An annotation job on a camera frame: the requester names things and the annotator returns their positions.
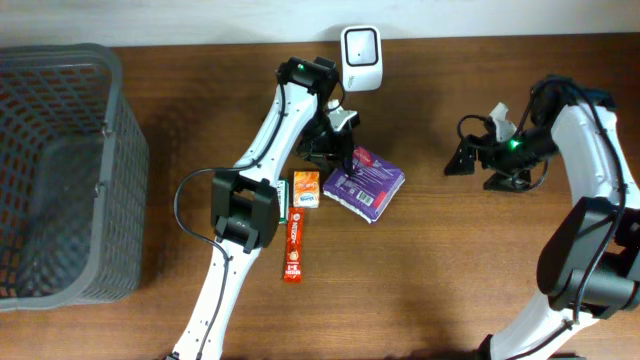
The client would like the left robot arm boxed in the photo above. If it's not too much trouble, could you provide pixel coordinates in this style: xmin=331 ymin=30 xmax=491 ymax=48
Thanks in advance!
xmin=169 ymin=57 xmax=359 ymax=360

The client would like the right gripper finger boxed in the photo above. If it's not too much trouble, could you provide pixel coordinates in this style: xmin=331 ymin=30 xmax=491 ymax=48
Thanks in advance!
xmin=483 ymin=170 xmax=531 ymax=192
xmin=444 ymin=140 xmax=476 ymax=176

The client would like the red purple Carefree pad pack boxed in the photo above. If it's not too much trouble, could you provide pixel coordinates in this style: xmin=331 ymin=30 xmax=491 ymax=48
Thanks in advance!
xmin=322 ymin=146 xmax=405 ymax=224

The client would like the grey plastic mesh basket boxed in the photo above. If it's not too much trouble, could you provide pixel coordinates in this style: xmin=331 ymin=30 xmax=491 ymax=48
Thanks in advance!
xmin=1 ymin=43 xmax=150 ymax=312

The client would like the white barcode scanner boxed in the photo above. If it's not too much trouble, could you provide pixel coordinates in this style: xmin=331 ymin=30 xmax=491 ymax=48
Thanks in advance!
xmin=340 ymin=25 xmax=383 ymax=92

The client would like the red Nescafe coffee sachet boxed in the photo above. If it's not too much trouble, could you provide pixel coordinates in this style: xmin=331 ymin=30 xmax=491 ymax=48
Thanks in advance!
xmin=283 ymin=207 xmax=305 ymax=283

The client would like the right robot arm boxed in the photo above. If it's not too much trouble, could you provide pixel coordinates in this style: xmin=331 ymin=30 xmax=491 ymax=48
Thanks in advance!
xmin=444 ymin=75 xmax=639 ymax=359

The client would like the green white gum pack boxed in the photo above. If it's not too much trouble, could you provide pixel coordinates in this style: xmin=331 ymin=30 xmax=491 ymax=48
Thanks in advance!
xmin=277 ymin=179 xmax=290 ymax=224

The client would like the small orange box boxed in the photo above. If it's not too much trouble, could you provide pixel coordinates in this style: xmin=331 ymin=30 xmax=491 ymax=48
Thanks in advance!
xmin=293 ymin=171 xmax=320 ymax=208

